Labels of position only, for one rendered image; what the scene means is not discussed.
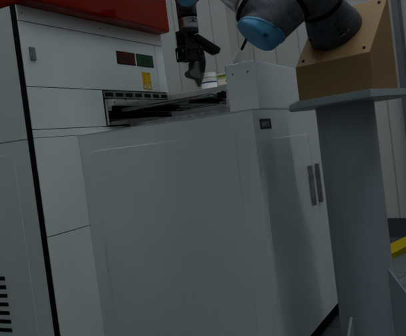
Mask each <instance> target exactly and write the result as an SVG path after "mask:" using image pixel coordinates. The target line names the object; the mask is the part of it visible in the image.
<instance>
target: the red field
mask: <svg viewBox="0 0 406 336"><path fill-rule="evenodd" d="M117 55H118V61H119V63H128V64H134V65H135V57H134V54H130V53H122V52H117Z"/></svg>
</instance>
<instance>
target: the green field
mask: <svg viewBox="0 0 406 336"><path fill-rule="evenodd" d="M137 60H138V65H145V66H151V67H153V58H152V57H149V56H144V55H137Z"/></svg>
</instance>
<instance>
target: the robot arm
mask: <svg viewBox="0 0 406 336"><path fill-rule="evenodd" d="M198 1H199V0H175V3H176V9H177V18H178V26H179V31H176V32H175V34H176V40H177V48H176V49H175V54H176V60H177V63H180V62H183V63H187V62H189V65H188V68H189V70H188V71H186V72H185V77H186V78H189V79H193V80H195V83H196V85H197V86H198V87H200V86H201V83H202V80H203V77H204V72H205V65H206V60H205V53H204V51H206V52H207V53H208V54H210V55H212V56H214V55H216V54H218V53H219V52H220V49H221V48H220V47H218V46H216V45H215V44H214V43H212V42H210V41H209V40H207V39H206V38H204V37H202V36H200V35H199V34H198V33H199V29H198V28H199V24H198V18H197V8H196V3H197V2H198ZM220 1H222V2H223V3H224V4H225V5H226V6H228V8H230V9H231V10H232V11H234V12H235V18H236V21H237V22H238V24H237V28H238V30H239V32H240V33H241V34H242V36H244V37H245V38H246V39H247V40H248V42H250V43H251V44H252V45H254V46H256V47H257V48H259V49H261V50H264V51H271V50H274V48H276V47H277V46H278V45H279V44H281V43H283V42H284V41H285V39H286V38H287V37H288V36H289V35H290V34H292V32H294V30H296V28H298V26H300V24H302V22H305V26H306V30H307V36H308V40H309V42H310V44H311V46H312V48H314V49H315V50H317V51H328V50H332V49H335V48H337V47H339V46H341V45H343V44H344V43H346V42H348V41H349V40H350V39H351V38H352V37H353V36H354V35H355V34H356V33H357V32H358V30H359V29H360V27H361V24H362V18H361V16H360V14H359V12H358V10H356V8H354V7H352V6H351V5H350V4H349V3H348V2H347V1H346V0H220ZM195 34H196V35H195ZM177 53H178V58H179V59H177Z"/></svg>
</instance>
